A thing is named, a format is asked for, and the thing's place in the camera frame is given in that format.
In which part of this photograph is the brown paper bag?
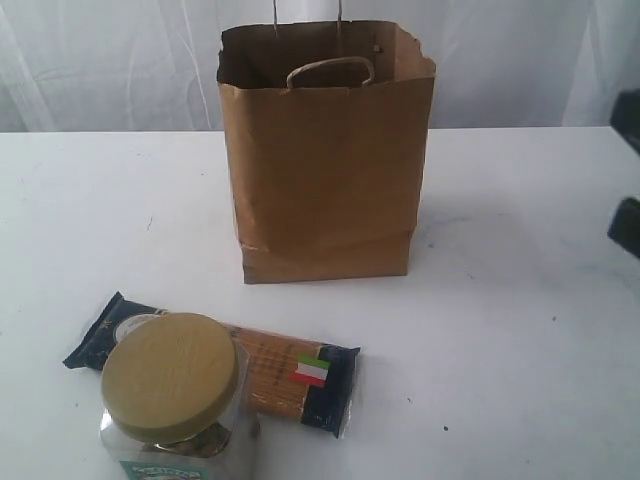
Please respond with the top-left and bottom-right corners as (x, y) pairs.
(217, 18), (436, 284)

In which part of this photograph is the clear jar gold lid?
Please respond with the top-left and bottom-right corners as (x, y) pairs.
(100, 313), (260, 479)

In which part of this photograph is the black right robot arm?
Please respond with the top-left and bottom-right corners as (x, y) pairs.
(607, 89), (639, 259)

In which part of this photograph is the spaghetti packet navy blue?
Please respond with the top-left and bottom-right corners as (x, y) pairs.
(63, 292), (360, 437)

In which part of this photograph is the white curtain backdrop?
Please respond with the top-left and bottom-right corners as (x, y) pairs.
(1, 1), (639, 132)

